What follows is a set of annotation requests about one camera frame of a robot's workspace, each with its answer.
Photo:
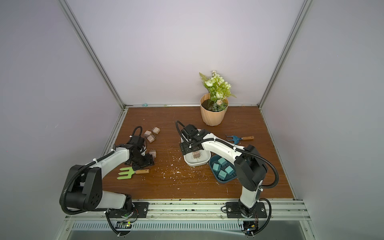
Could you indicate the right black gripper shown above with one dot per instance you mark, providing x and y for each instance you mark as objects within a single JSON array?
[{"x": 191, "y": 147}]

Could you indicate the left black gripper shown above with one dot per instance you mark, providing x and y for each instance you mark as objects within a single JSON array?
[{"x": 150, "y": 160}]

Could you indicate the white plastic storage box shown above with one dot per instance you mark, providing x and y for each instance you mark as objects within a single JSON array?
[{"x": 205, "y": 157}]

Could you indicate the teal plastic storage box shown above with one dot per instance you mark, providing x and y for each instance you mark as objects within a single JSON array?
[{"x": 223, "y": 170}]

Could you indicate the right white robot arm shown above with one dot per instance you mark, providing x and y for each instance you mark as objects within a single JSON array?
[{"x": 254, "y": 172}]

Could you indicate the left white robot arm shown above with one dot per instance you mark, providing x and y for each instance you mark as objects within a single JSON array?
[{"x": 83, "y": 190}]

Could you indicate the green garden fork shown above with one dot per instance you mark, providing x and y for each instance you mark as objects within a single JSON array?
[{"x": 128, "y": 172}]

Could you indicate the beige flower pot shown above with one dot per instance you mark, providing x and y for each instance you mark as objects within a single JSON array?
[{"x": 211, "y": 118}]

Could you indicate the blue garden rake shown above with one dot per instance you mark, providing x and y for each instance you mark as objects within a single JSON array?
[{"x": 235, "y": 140}]

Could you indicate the artificial green white flowers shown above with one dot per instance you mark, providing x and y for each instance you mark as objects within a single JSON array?
[{"x": 219, "y": 91}]

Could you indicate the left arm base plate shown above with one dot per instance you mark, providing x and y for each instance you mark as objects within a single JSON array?
[{"x": 137, "y": 210}]

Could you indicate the aluminium front rail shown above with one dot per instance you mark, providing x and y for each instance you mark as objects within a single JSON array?
[{"x": 212, "y": 209}]

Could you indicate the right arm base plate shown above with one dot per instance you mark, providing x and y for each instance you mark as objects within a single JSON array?
[{"x": 238, "y": 210}]

